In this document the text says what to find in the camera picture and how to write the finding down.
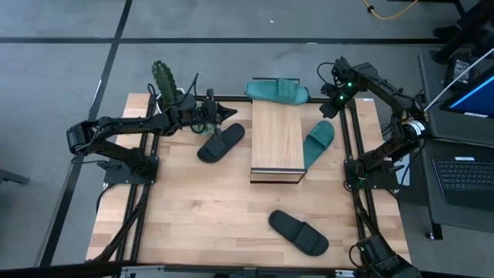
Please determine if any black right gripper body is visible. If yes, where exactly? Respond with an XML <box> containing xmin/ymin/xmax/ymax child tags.
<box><xmin>321</xmin><ymin>56</ymin><xmax>359</xmax><ymax>105</ymax></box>

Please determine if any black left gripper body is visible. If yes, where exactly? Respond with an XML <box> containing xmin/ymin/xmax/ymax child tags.
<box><xmin>173</xmin><ymin>88</ymin><xmax>224</xmax><ymax>142</ymax></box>

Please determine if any black rubber slide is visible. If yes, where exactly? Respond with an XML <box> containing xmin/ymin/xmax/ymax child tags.
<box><xmin>196</xmin><ymin>122</ymin><xmax>246</xmax><ymax>164</ymax></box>
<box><xmin>268</xmin><ymin>209</ymin><xmax>330</xmax><ymax>257</ymax></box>

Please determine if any green rubber slide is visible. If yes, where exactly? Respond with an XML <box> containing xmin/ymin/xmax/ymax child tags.
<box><xmin>302</xmin><ymin>120</ymin><xmax>336</xmax><ymax>170</ymax></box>
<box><xmin>244</xmin><ymin>76</ymin><xmax>311</xmax><ymax>107</ymax></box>

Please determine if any round light green succulent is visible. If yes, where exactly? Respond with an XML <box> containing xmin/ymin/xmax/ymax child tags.
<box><xmin>188</xmin><ymin>115</ymin><xmax>217</xmax><ymax>135</ymax></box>

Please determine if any white hexagonal plant pot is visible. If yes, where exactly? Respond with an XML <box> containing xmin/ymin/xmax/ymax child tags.
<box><xmin>154</xmin><ymin>87</ymin><xmax>190</xmax><ymax>117</ymax></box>

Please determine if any tall green cactus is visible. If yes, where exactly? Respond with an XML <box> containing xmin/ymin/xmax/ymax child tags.
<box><xmin>151</xmin><ymin>59</ymin><xmax>182</xmax><ymax>108</ymax></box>

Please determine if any white paper sheet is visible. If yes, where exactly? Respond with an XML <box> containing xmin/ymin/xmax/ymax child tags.
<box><xmin>395</xmin><ymin>156</ymin><xmax>411</xmax><ymax>187</ymax></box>

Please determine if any person's shoe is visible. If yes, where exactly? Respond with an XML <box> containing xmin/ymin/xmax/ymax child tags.
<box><xmin>431</xmin><ymin>25</ymin><xmax>462</xmax><ymax>40</ymax></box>

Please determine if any thin white rod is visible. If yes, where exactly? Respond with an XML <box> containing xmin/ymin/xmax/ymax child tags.
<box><xmin>423</xmin><ymin>46</ymin><xmax>494</xmax><ymax>113</ymax></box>

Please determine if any black power adapter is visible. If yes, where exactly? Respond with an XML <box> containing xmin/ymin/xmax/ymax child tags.
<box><xmin>443</xmin><ymin>53</ymin><xmax>474</xmax><ymax>88</ymax></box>

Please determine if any black slanted stand leg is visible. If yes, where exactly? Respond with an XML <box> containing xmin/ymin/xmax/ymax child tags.
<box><xmin>431</xmin><ymin>0</ymin><xmax>494</xmax><ymax>65</ymax></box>

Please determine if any monitor with blue screen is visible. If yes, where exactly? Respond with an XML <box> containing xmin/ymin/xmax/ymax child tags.
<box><xmin>439</xmin><ymin>65</ymin><xmax>494</xmax><ymax>119</ymax></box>

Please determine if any black table leg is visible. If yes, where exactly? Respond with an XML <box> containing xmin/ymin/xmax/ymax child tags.
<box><xmin>452</xmin><ymin>0</ymin><xmax>471</xmax><ymax>23</ymax></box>

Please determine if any black laptop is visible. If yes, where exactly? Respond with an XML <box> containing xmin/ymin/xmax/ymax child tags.
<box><xmin>431</xmin><ymin>154</ymin><xmax>494</xmax><ymax>212</ymax></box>

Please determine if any grey furniture foot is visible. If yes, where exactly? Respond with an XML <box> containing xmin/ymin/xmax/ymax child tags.
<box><xmin>0</xmin><ymin>168</ymin><xmax>30</xmax><ymax>185</ymax></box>

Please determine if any black rig crossbeam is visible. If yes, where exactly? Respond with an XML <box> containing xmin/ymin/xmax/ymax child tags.
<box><xmin>0</xmin><ymin>260</ymin><xmax>494</xmax><ymax>278</ymax></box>

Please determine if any black aluminium table frame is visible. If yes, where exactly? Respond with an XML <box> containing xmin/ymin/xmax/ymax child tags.
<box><xmin>86</xmin><ymin>93</ymin><xmax>412</xmax><ymax>271</ymax></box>

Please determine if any wooden shelf with black frame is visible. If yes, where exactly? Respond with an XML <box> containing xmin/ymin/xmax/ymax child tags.
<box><xmin>249</xmin><ymin>76</ymin><xmax>309</xmax><ymax>185</ymax></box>

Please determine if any yellow floor cable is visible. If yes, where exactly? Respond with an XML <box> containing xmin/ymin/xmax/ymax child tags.
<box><xmin>362</xmin><ymin>0</ymin><xmax>420</xmax><ymax>22</ymax></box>

